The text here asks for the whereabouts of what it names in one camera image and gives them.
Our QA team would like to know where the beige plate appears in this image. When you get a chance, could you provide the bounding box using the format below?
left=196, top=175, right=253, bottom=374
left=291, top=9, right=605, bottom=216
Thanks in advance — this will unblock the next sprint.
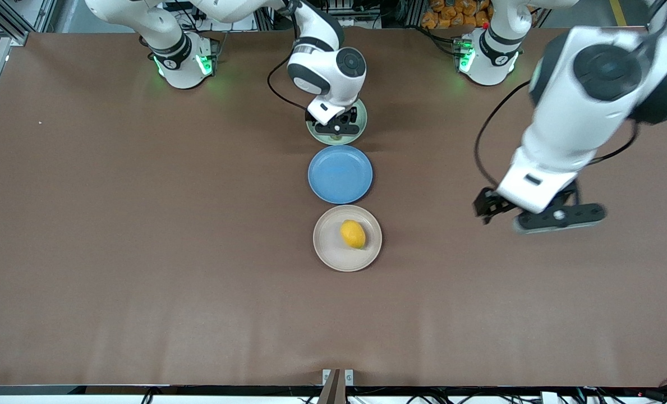
left=312, top=204, right=383, bottom=273

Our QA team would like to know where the light green plate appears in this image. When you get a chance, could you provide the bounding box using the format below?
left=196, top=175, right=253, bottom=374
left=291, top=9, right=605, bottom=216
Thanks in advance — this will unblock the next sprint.
left=305, top=97, right=369, bottom=146

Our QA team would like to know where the blue plate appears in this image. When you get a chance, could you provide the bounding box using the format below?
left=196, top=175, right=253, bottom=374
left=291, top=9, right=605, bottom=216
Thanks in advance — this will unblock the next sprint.
left=307, top=145, right=374, bottom=205

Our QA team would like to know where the yellow lemon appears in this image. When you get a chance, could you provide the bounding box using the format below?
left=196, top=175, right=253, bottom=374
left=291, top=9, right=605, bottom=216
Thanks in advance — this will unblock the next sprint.
left=339, top=219, right=367, bottom=250

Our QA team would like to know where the bag of orange snacks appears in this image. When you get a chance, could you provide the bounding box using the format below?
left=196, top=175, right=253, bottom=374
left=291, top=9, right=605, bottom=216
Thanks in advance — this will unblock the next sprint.
left=421, top=0, right=492, bottom=30

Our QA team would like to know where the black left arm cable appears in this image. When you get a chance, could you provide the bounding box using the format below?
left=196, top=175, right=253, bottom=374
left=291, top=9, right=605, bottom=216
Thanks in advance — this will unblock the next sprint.
left=473, top=79, right=641, bottom=189

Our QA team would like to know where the small metal bracket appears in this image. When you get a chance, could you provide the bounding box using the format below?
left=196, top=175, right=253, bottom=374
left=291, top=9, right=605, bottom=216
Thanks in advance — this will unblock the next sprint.
left=322, top=369, right=355, bottom=388

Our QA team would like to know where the white electronics unit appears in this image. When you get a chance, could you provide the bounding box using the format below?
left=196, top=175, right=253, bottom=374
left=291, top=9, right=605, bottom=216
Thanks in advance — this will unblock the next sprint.
left=322, top=0, right=418, bottom=29

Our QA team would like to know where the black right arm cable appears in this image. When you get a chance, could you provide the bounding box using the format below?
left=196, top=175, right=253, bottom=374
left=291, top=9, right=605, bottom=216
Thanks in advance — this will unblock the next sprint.
left=266, top=8, right=312, bottom=111

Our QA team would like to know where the brown flat strip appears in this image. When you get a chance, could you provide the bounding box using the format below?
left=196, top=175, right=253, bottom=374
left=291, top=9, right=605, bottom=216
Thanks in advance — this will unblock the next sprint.
left=317, top=369, right=347, bottom=404

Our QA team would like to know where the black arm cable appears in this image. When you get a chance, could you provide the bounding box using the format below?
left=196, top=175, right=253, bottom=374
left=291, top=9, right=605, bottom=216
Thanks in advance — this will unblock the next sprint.
left=473, top=79, right=641, bottom=189
left=266, top=8, right=312, bottom=111

